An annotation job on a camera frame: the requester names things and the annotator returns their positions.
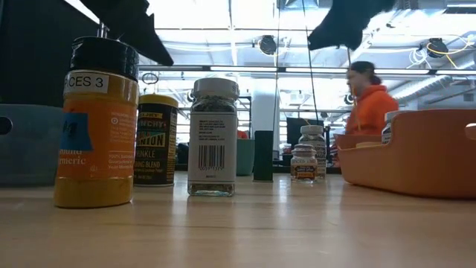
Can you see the blue-grey plastic bin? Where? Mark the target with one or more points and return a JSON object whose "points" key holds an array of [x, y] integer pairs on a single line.
{"points": [[29, 149]]}

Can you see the black office chair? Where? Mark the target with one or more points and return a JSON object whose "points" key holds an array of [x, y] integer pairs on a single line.
{"points": [[182, 156]]}

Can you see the black upright block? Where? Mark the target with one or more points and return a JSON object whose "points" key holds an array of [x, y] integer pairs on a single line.
{"points": [[263, 156]]}

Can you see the black curtain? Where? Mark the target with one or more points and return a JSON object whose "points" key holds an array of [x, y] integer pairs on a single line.
{"points": [[22, 74]]}

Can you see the ribbed ventilation duct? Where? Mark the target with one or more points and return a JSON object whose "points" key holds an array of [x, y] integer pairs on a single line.
{"points": [[420, 91]]}

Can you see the black aluminium table frame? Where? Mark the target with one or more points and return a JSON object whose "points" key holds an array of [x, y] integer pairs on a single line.
{"points": [[282, 169]]}

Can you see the turmeric jar with black lid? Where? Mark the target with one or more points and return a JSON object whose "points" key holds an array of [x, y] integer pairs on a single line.
{"points": [[96, 149]]}

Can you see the person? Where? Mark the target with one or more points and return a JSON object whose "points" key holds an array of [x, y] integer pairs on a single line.
{"points": [[372, 111]]}

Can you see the black monitor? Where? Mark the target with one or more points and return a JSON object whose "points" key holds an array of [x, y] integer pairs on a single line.
{"points": [[294, 130]]}

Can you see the yellow-lid crunchy onion jar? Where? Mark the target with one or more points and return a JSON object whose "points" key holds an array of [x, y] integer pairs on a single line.
{"points": [[156, 149]]}

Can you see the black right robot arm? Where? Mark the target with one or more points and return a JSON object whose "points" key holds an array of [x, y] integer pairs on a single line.
{"points": [[346, 26]]}

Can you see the thin metal rods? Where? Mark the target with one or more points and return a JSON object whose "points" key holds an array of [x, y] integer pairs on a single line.
{"points": [[102, 30]]}

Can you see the small round glass jar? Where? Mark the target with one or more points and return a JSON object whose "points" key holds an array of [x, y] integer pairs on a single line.
{"points": [[304, 165]]}

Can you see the orange plastic bin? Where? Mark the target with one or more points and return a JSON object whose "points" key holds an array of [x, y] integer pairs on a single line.
{"points": [[409, 167]]}

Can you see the white building column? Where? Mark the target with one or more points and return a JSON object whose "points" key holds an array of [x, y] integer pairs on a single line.
{"points": [[264, 108]]}

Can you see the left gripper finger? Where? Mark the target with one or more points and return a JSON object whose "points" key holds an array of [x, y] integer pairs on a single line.
{"points": [[145, 41]]}

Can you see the long ceiling light strip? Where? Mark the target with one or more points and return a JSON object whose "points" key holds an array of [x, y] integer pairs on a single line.
{"points": [[241, 69]]}

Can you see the teal plastic bin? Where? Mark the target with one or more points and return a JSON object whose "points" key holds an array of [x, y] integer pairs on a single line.
{"points": [[245, 156]]}

